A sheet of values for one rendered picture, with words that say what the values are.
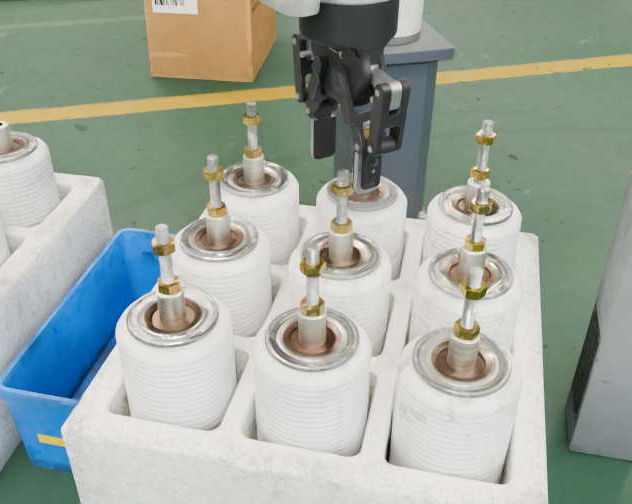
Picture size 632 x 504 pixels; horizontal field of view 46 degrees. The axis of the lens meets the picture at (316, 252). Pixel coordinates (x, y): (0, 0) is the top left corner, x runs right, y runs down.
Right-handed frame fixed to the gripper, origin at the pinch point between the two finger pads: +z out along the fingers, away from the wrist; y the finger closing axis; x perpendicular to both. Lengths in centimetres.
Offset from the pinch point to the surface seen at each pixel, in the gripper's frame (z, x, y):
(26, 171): 11.3, 21.4, 32.9
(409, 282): 17.1, -9.2, 0.8
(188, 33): 25, -26, 105
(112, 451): 18.7, 24.2, -4.2
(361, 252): 9.9, -1.9, -0.7
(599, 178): 35, -72, 27
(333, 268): 9.7, 1.8, -1.7
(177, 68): 33, -23, 107
